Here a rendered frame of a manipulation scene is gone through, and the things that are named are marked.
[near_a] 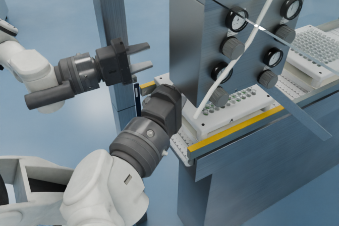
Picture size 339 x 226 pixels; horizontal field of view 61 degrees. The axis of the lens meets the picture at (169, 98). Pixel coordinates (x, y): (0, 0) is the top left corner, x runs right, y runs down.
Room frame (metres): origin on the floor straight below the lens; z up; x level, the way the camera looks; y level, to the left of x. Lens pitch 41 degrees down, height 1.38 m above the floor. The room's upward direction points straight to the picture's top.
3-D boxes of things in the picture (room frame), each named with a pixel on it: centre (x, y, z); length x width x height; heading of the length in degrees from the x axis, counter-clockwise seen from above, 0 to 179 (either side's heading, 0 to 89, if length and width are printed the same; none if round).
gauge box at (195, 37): (0.49, -0.12, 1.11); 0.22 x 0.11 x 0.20; 119
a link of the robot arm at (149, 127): (0.37, 0.03, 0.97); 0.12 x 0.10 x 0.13; 152
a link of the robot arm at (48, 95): (0.51, 0.26, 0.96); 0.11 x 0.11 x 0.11; 21
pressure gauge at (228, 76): (0.40, -0.09, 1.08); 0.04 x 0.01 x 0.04; 119
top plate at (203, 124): (0.63, -0.12, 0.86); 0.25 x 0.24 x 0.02; 30
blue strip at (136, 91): (0.67, 0.10, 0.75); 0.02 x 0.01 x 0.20; 119
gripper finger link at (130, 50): (0.59, 0.08, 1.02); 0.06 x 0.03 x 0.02; 111
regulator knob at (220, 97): (0.40, -0.09, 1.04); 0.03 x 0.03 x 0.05; 29
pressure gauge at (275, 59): (0.47, -0.20, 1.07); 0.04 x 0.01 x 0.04; 119
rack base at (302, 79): (0.84, -0.49, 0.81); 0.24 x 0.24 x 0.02; 30
